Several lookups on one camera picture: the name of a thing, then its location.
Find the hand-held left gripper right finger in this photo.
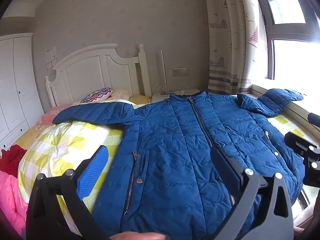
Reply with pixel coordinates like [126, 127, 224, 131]
[211, 147, 293, 240]

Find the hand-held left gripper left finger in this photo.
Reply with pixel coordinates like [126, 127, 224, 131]
[26, 145, 110, 240]

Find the blue quilted jacket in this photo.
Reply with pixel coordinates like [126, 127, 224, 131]
[52, 88, 305, 240]

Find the person's left hand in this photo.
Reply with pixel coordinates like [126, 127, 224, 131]
[110, 231, 167, 240]

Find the white window ledge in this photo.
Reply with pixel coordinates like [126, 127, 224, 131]
[251, 79, 320, 145]

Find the yellow checkered bedsheet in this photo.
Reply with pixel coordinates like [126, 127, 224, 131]
[266, 114, 318, 147]

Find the yellow checkered duvet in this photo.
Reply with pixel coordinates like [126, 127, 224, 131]
[17, 99, 140, 235]

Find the pink floral blanket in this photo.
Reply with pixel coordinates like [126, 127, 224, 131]
[12, 102, 83, 150]

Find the colourful patterned pillow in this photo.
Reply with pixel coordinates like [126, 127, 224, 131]
[80, 87, 113, 103]

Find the cream pillow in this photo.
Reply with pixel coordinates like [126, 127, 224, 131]
[110, 89, 130, 100]

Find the yellow pillow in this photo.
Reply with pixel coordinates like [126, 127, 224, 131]
[130, 94, 150, 105]

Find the red cloth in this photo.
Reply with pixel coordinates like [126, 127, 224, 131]
[0, 144, 28, 178]

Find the pink jacket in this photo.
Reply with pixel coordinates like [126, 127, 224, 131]
[0, 170, 28, 230]

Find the white nightstand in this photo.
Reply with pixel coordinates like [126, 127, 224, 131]
[152, 88, 203, 103]

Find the dark framed window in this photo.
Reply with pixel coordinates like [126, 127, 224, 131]
[254, 0, 320, 80]

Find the white bed headboard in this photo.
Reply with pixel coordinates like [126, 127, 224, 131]
[45, 43, 152, 107]

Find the thin metal lamp pole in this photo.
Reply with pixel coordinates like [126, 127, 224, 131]
[160, 50, 167, 94]

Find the printed cream curtain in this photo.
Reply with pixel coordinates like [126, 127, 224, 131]
[202, 0, 269, 95]

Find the white wardrobe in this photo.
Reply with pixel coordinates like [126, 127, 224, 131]
[0, 33, 45, 150]

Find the beige wall socket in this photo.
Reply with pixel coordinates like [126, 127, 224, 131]
[172, 67, 188, 77]

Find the white wall notice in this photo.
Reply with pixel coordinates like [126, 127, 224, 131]
[45, 46, 58, 60]

